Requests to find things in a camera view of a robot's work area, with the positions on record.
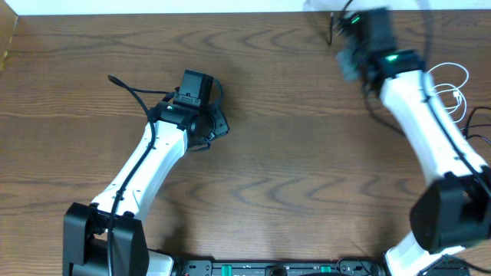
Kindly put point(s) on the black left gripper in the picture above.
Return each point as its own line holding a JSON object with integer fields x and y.
{"x": 222, "y": 126}

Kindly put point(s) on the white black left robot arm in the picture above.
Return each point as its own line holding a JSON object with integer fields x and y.
{"x": 106, "y": 237}

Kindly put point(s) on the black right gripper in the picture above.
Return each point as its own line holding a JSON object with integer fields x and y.
{"x": 350, "y": 69}

